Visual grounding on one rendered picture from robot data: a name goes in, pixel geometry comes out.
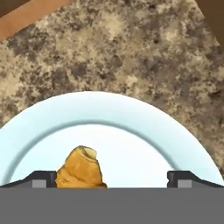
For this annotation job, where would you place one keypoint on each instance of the white round plate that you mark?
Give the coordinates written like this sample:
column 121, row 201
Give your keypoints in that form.
column 116, row 122

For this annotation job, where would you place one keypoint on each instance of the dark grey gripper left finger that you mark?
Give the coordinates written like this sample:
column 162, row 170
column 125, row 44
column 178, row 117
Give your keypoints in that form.
column 43, row 176

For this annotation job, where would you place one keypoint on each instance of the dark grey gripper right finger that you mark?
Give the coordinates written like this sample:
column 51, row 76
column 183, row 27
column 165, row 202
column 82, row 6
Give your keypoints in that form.
column 180, row 176

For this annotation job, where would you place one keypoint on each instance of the brown wooden cutting board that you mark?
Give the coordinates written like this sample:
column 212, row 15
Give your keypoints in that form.
column 20, row 16

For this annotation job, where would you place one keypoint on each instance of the golden brown croissant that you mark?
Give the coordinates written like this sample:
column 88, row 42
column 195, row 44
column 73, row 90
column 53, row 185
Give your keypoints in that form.
column 80, row 170

